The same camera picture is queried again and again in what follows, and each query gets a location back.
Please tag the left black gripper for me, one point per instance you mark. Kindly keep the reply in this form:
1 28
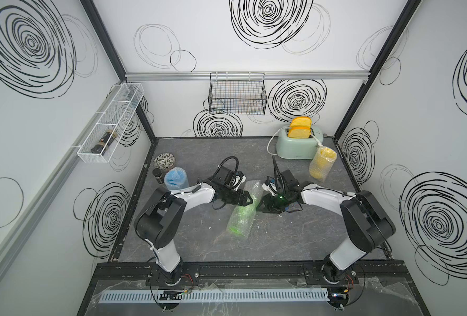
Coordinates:
242 200

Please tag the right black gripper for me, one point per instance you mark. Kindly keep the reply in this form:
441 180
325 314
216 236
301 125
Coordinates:
268 205

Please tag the bubble wrap sheet stack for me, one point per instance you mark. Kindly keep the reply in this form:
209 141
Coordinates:
254 187

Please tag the green plastic wine glass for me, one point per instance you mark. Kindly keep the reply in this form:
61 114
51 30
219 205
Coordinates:
241 221

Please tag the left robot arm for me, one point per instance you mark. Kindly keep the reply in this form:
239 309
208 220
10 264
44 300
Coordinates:
160 219

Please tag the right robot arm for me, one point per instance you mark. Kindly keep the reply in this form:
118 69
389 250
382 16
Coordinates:
367 223

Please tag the mint green toaster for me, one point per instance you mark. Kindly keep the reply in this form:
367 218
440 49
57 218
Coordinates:
298 148

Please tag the front toast slice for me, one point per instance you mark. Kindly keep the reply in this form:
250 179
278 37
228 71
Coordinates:
299 132

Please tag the toast slice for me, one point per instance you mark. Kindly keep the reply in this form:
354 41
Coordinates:
301 122
299 132

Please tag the back toast slice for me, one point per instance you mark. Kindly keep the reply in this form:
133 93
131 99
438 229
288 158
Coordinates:
301 122

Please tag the patterned small bowl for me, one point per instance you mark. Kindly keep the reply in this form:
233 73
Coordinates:
165 162

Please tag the dark spice bottle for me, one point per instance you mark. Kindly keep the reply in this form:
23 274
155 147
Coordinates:
158 175

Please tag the dark bottle in shelf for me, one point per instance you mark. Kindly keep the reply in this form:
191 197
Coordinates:
105 141

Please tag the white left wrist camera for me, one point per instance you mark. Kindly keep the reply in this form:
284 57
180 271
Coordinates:
237 180

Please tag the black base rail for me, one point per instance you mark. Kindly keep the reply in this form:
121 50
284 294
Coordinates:
193 273

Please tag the white slotted cable duct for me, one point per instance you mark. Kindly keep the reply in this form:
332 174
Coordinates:
215 296

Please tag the black wire basket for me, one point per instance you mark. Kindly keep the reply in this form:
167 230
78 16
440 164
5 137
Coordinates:
239 93

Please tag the white wire shelf basket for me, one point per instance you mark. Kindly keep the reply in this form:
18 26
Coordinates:
122 103

